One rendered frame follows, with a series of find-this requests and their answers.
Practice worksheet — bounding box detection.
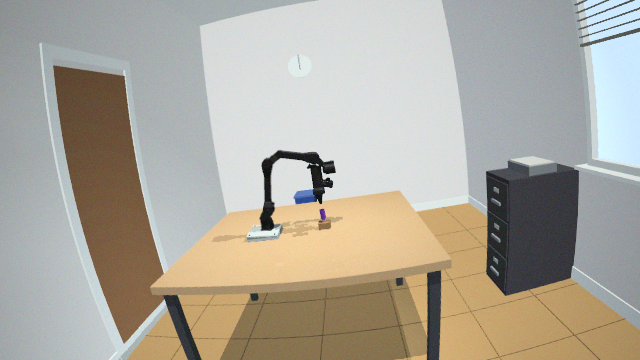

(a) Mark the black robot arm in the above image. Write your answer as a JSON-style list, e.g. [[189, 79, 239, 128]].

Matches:
[[259, 150, 336, 231]]

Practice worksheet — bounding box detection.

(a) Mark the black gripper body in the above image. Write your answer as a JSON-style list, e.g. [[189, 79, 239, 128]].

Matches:
[[312, 175, 325, 195]]

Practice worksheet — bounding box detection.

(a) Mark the tan rectangular block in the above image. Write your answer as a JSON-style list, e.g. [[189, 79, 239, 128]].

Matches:
[[318, 219, 331, 230]]

